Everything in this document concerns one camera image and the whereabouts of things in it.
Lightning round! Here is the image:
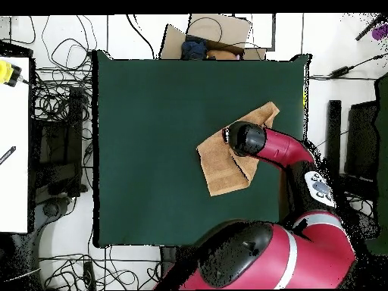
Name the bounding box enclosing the tan terry towel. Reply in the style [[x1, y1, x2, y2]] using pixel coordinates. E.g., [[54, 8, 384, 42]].
[[196, 101, 280, 197]]

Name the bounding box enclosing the dark green table cloth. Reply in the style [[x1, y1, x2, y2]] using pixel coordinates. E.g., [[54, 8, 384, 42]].
[[92, 49, 313, 248]]

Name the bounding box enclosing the orange garment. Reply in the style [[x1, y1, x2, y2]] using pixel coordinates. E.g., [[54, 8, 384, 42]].
[[206, 48, 240, 61]]

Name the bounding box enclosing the dark blue garment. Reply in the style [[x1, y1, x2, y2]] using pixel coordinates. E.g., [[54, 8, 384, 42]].
[[180, 37, 208, 61]]

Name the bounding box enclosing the brown cardboard box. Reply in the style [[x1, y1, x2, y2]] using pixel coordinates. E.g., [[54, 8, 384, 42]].
[[158, 13, 268, 61]]

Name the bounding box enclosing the black upright bar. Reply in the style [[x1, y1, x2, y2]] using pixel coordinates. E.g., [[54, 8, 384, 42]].
[[323, 99, 343, 189]]

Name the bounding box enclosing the dark grey stand base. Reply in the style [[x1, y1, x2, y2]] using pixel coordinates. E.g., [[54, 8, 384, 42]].
[[33, 196, 71, 231]]

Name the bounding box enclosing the black power strip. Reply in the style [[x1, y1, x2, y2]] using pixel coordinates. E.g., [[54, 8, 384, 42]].
[[83, 261, 96, 290]]

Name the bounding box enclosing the black monitor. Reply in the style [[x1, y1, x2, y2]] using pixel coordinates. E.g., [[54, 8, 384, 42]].
[[345, 101, 380, 183]]

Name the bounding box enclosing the black power adapter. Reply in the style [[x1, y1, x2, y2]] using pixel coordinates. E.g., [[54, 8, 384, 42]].
[[329, 65, 352, 78]]

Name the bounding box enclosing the white board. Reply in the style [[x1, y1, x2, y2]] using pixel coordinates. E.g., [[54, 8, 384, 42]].
[[0, 56, 30, 233]]

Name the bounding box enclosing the black marker pen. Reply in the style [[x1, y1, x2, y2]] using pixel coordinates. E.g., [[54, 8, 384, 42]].
[[0, 145, 17, 166]]

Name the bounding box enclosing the yellow and black tool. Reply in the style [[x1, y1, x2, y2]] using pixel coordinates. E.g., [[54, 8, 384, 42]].
[[0, 59, 23, 88]]

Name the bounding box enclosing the purple object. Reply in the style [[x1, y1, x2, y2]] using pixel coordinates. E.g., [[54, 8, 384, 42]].
[[371, 25, 388, 41]]

